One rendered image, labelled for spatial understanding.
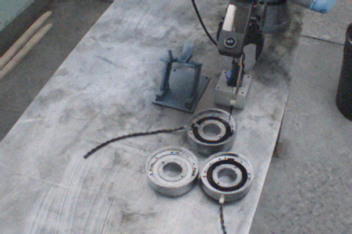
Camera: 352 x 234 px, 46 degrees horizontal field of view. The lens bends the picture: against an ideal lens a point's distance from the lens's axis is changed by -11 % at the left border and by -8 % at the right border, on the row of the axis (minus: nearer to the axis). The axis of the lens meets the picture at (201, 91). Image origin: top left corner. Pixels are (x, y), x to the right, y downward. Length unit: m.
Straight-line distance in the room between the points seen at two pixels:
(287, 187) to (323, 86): 0.68
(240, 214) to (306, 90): 1.52
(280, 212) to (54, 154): 1.08
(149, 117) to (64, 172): 0.24
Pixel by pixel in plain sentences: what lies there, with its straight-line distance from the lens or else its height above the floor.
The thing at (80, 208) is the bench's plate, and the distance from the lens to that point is 0.91.
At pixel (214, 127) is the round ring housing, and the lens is 0.99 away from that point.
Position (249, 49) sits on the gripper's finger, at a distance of 0.90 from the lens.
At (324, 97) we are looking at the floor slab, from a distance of 2.31.
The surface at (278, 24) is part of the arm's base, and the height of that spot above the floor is 0.83.
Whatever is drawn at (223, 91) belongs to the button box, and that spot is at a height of 0.84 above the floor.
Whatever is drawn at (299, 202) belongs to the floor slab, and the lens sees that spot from 1.87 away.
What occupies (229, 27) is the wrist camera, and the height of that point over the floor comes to 1.07.
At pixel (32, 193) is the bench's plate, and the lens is 0.96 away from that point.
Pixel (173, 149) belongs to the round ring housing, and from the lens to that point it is 0.93.
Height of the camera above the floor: 1.55
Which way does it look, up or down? 43 degrees down
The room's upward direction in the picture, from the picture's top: straight up
